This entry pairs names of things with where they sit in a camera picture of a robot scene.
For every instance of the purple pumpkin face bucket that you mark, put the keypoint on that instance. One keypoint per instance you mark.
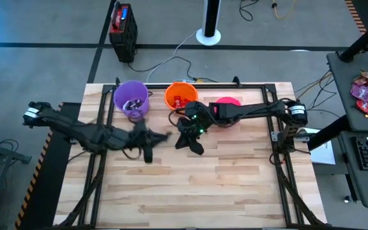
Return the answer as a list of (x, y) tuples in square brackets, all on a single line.
[(126, 91)]

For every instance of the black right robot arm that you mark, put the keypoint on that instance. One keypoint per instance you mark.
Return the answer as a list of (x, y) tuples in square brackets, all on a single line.
[(251, 110)]

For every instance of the black diagonal desk leg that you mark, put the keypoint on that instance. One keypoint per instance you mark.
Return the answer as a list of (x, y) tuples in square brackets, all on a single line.
[(327, 134)]

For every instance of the brown silver Hershey's bar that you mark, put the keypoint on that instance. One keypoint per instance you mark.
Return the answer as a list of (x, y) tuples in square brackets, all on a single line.
[(136, 103), (127, 104)]

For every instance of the red KitKat candy bar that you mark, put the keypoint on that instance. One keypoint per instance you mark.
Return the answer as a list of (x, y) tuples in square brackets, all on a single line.
[(176, 102), (183, 103)]

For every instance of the purple candy bag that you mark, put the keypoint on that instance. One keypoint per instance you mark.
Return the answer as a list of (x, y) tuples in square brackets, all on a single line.
[(360, 92)]

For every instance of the black desk post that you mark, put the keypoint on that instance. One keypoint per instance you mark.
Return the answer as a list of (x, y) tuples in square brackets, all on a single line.
[(363, 40)]

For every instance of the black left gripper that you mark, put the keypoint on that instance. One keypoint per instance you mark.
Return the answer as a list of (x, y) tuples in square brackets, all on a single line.
[(142, 139)]

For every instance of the pink pumpkin face bucket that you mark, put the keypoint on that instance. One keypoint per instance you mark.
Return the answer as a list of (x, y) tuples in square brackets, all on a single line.
[(228, 100)]

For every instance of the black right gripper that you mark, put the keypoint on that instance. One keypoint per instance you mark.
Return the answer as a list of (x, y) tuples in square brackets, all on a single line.
[(193, 118)]

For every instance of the orange pumpkin face bucket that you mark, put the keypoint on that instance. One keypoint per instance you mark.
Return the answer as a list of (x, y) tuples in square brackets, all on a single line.
[(177, 89)]

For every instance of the dark grey side desk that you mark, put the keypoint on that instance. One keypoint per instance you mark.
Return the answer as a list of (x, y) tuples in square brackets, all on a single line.
[(343, 96)]

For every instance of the grey metal cart frame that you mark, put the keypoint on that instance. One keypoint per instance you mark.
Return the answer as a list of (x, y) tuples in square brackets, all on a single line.
[(8, 153)]

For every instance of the grey metal corner bracket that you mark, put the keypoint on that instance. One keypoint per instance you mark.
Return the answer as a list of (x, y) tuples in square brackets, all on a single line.
[(275, 136)]

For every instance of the small desk castor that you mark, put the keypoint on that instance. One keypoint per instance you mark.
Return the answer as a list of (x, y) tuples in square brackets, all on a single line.
[(347, 199)]

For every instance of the red black tool case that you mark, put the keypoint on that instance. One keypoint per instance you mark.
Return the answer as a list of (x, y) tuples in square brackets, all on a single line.
[(123, 35)]

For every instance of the black white floor stand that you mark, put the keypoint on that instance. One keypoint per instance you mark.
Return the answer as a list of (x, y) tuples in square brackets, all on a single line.
[(210, 19)]

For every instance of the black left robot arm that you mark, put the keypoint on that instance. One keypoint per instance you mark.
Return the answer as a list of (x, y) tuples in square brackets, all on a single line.
[(75, 127)]

